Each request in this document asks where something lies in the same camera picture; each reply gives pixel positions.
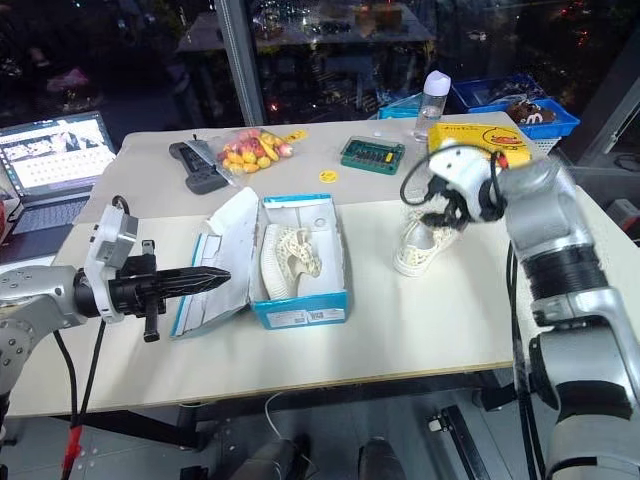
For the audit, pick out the brown plush toy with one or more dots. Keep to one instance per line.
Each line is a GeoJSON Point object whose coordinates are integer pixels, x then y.
{"type": "Point", "coordinates": [532, 114]}

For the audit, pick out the cream lattice sneaker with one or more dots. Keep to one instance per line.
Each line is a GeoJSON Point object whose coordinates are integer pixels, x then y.
{"type": "Point", "coordinates": [285, 260]}
{"type": "Point", "coordinates": [417, 250]}

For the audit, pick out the black handheld controller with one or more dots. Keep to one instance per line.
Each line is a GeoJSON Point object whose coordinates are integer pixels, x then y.
{"type": "Point", "coordinates": [197, 170]}

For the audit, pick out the black table frame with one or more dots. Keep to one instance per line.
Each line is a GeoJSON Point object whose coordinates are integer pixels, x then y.
{"type": "Point", "coordinates": [250, 405]}

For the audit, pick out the small yellow round disc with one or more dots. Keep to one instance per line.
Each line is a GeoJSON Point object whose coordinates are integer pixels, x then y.
{"type": "Point", "coordinates": [327, 175]}

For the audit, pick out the blue plastic bin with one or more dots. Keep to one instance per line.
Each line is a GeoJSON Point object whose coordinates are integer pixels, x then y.
{"type": "Point", "coordinates": [520, 100]}

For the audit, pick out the open laptop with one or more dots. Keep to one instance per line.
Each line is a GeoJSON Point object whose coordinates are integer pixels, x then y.
{"type": "Point", "coordinates": [45, 170]}

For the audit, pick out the yellow box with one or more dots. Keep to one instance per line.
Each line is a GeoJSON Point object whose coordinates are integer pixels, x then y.
{"type": "Point", "coordinates": [480, 140]}

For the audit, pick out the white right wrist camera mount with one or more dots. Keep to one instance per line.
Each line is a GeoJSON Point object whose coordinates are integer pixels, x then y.
{"type": "Point", "coordinates": [462, 172]}

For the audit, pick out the grey window frame post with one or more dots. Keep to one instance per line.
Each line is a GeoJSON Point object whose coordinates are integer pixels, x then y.
{"type": "Point", "coordinates": [242, 60]}

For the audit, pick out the dark rounded shape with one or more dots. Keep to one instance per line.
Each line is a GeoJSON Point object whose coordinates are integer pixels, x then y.
{"type": "Point", "coordinates": [380, 460]}
{"type": "Point", "coordinates": [272, 460]}

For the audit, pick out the bag of toy fruits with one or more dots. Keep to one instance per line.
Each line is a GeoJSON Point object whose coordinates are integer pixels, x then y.
{"type": "Point", "coordinates": [252, 150]}

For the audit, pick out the white basket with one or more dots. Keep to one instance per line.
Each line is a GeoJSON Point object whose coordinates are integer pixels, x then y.
{"type": "Point", "coordinates": [542, 145]}

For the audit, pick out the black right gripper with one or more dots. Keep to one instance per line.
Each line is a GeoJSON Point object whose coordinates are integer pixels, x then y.
{"type": "Point", "coordinates": [446, 194]}

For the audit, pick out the green screwdriver bit case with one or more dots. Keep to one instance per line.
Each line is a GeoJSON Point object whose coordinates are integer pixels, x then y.
{"type": "Point", "coordinates": [372, 155]}

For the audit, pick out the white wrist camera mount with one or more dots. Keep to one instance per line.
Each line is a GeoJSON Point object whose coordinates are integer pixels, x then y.
{"type": "Point", "coordinates": [462, 172]}
{"type": "Point", "coordinates": [107, 240]}

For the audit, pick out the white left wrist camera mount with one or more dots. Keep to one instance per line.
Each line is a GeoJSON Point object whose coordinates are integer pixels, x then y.
{"type": "Point", "coordinates": [107, 240]}

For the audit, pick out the black metal floor bracket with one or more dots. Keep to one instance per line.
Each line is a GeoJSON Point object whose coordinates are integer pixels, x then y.
{"type": "Point", "coordinates": [455, 440]}

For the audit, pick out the clear bottle with white cap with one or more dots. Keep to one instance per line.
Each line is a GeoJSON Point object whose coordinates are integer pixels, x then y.
{"type": "Point", "coordinates": [432, 107]}

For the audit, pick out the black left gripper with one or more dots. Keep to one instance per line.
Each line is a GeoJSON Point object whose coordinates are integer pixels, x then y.
{"type": "Point", "coordinates": [131, 295]}

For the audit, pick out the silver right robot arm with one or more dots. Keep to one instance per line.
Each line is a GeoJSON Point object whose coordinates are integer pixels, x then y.
{"type": "Point", "coordinates": [575, 280]}

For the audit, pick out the blue white cardboard shoebox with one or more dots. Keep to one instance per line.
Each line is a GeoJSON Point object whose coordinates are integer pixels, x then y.
{"type": "Point", "coordinates": [300, 310]}

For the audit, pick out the light blue flat tray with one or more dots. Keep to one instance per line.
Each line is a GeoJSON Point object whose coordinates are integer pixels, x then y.
{"type": "Point", "coordinates": [400, 111]}

